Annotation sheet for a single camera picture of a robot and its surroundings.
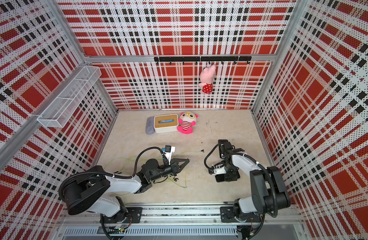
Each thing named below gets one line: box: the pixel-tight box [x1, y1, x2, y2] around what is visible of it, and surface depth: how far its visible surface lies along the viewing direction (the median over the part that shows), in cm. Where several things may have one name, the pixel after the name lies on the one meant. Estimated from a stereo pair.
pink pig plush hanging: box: [198, 64, 217, 94], surface depth 96 cm
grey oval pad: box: [145, 116, 155, 135], surface depth 109 cm
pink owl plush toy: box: [177, 111, 199, 135], surface depth 108 cm
